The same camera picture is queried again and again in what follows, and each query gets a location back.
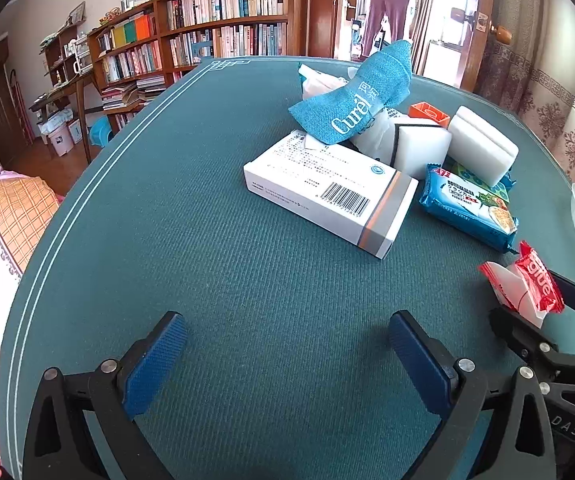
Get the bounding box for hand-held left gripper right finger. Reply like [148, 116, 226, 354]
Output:
[387, 310, 558, 480]

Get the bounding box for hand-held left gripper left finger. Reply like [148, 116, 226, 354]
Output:
[21, 310, 189, 480]

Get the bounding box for red and white packet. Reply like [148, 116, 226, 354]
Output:
[477, 240, 565, 330]

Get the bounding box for green box with blue dots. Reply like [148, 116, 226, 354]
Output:
[450, 160, 501, 196]

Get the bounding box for white sponge block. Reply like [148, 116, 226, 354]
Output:
[446, 105, 520, 187]

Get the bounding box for white medicine box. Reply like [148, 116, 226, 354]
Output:
[243, 130, 419, 260]

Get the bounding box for white sponge with black stripe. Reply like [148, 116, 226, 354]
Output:
[390, 112, 454, 181]

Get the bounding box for green table mat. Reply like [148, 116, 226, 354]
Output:
[0, 55, 575, 480]

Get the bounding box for pink bed blanket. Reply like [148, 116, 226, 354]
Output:
[0, 165, 65, 461]

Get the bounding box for patterned curtain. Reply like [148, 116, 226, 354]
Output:
[477, 0, 575, 196]

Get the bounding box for small orange box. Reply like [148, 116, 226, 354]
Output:
[408, 101, 451, 128]

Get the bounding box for blue plastic stool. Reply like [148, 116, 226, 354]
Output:
[88, 116, 114, 148]

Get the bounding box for white trash bin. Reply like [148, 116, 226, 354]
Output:
[47, 125, 73, 157]

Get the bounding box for teal cloth pouch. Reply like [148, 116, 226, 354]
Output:
[288, 39, 413, 147]

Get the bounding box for pile of flat books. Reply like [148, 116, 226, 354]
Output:
[100, 75, 168, 111]

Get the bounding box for wooden side desk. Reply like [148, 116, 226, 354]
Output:
[30, 72, 98, 163]

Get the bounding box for wooden door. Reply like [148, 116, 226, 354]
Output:
[460, 0, 498, 93]

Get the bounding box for row of shelved books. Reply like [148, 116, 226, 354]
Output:
[170, 22, 288, 68]
[102, 42, 163, 83]
[167, 0, 289, 31]

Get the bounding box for wooden bookshelf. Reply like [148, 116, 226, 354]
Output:
[87, 0, 313, 133]

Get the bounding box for small wooden shelf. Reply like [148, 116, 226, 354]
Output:
[42, 22, 95, 86]

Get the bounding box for row of colourful books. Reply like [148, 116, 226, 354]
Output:
[98, 12, 157, 51]

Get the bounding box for hanging purple pants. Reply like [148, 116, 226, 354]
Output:
[361, 0, 414, 58]

